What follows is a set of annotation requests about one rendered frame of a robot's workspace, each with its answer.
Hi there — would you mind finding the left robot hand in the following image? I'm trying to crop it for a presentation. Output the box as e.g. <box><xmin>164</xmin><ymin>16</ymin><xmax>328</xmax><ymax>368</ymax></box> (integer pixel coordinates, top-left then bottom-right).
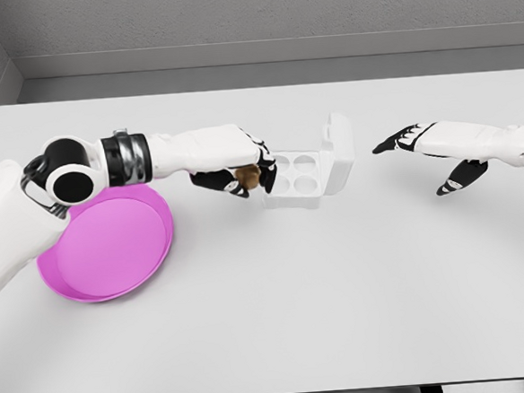
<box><xmin>185</xmin><ymin>120</ymin><xmax>280</xmax><ymax>204</ymax></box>

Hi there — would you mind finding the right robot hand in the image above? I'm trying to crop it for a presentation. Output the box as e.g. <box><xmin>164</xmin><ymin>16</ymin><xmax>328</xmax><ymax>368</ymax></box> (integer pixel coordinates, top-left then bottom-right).
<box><xmin>370</xmin><ymin>118</ymin><xmax>493</xmax><ymax>201</ymax></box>

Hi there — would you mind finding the brown egg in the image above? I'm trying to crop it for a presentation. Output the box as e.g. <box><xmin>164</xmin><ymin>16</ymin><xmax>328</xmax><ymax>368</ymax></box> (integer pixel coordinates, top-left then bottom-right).
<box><xmin>235</xmin><ymin>163</ymin><xmax>263</xmax><ymax>193</ymax></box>

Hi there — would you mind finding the white egg box with lid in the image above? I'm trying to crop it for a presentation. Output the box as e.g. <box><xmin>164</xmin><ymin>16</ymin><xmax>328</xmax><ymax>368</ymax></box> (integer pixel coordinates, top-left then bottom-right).
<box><xmin>255</xmin><ymin>110</ymin><xmax>362</xmax><ymax>214</ymax></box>

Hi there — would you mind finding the pink round plate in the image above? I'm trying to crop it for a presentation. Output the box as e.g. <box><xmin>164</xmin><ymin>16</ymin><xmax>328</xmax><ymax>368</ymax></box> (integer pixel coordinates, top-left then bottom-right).
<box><xmin>31</xmin><ymin>179</ymin><xmax>180</xmax><ymax>309</ymax></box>

